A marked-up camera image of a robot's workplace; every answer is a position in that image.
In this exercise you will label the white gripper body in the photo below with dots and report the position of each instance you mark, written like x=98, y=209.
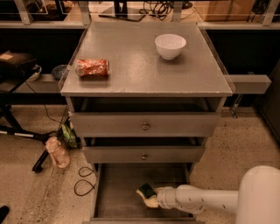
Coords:
x=166, y=198

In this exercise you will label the grey drawer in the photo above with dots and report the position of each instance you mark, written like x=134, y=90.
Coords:
x=144, y=117
x=108, y=150
x=116, y=200

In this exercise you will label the grey drawer cabinet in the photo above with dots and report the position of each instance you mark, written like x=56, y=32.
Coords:
x=136, y=70

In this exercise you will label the black monitor base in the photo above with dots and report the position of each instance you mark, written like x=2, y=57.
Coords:
x=121, y=10

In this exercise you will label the black stand with legs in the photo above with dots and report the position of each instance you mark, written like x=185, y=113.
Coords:
x=16, y=69

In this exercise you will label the white bowl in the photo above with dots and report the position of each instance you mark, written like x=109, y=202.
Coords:
x=169, y=46

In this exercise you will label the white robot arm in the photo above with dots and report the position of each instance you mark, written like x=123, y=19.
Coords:
x=257, y=201

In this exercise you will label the dark small bowl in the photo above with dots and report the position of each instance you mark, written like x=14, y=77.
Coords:
x=59, y=72

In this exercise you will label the grey bottom drawer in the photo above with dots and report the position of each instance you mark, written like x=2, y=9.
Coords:
x=116, y=200

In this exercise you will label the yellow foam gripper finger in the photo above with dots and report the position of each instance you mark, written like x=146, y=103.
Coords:
x=151, y=202
x=158, y=189

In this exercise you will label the cardboard box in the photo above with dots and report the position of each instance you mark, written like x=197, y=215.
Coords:
x=224, y=10

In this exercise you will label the black shoe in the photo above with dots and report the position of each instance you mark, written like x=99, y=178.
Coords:
x=4, y=210

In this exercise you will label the clear plastic bottle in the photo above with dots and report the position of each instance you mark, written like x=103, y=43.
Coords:
x=57, y=152

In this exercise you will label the green yellow sponge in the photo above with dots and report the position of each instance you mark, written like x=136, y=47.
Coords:
x=146, y=192

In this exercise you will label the grey middle drawer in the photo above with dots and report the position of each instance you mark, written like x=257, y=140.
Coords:
x=108, y=150

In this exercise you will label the grey top drawer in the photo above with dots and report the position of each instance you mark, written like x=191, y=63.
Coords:
x=144, y=117

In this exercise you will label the green bag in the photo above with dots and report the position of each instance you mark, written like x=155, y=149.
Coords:
x=69, y=136

